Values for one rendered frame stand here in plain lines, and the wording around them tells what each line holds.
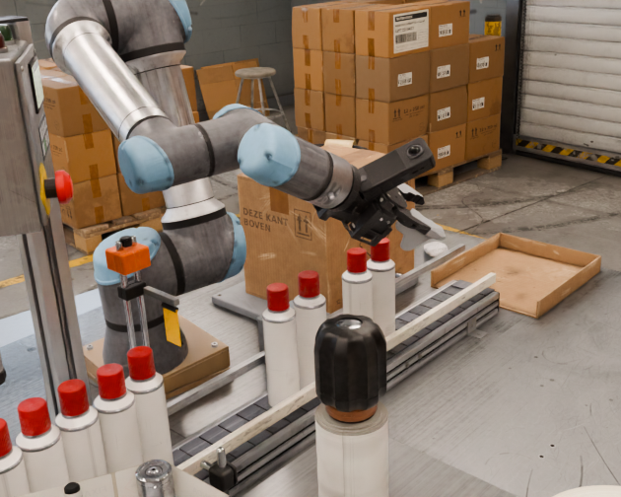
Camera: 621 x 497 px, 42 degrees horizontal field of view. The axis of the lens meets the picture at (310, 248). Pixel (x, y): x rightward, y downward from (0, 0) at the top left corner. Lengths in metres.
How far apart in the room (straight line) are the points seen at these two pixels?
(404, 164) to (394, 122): 3.62
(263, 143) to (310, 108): 4.16
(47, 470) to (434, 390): 0.70
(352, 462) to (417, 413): 0.45
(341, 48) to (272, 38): 2.93
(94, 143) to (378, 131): 1.61
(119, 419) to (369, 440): 0.32
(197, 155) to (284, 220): 0.56
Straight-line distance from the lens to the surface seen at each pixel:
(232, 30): 7.52
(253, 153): 1.03
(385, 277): 1.38
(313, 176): 1.06
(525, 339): 1.62
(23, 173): 0.91
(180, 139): 1.08
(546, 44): 5.81
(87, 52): 1.27
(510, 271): 1.91
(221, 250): 1.41
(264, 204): 1.64
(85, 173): 4.42
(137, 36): 1.40
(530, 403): 1.42
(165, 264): 1.38
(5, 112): 0.90
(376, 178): 1.14
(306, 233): 1.58
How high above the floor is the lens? 1.58
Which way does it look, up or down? 22 degrees down
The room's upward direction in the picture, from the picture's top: 2 degrees counter-clockwise
